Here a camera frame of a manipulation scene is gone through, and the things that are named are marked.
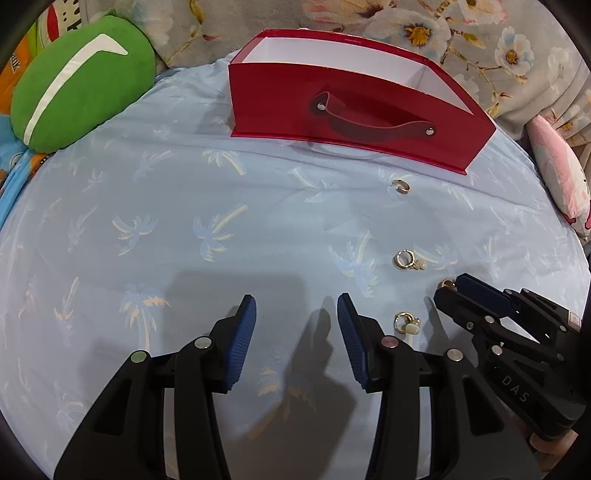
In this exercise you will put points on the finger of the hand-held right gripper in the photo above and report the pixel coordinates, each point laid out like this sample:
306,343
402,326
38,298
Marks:
466,307
485,291

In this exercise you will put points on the gold pearl drop earring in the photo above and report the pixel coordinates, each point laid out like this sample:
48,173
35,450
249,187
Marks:
402,321
402,260

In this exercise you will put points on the grey floral blanket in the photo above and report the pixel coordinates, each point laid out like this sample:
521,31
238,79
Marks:
485,41

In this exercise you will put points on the pink cartoon pillow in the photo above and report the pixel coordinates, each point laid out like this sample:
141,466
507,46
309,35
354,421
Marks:
563,180

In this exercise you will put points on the light blue palm-print sheet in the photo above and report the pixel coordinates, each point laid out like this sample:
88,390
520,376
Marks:
161,230

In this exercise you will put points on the person's right hand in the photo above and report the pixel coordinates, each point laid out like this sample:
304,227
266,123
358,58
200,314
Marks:
554,450

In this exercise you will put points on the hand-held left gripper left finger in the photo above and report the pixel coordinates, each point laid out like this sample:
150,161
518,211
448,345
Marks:
240,344

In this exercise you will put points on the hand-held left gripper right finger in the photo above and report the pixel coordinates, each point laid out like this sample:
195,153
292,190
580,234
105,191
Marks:
353,344

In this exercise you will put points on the green pillow with white stripe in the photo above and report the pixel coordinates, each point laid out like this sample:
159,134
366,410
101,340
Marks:
92,97

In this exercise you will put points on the colourful cartoon blanket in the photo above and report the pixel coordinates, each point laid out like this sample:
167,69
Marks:
14,74

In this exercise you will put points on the gold hoop earring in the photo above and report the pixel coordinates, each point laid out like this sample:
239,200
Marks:
402,188
445,282

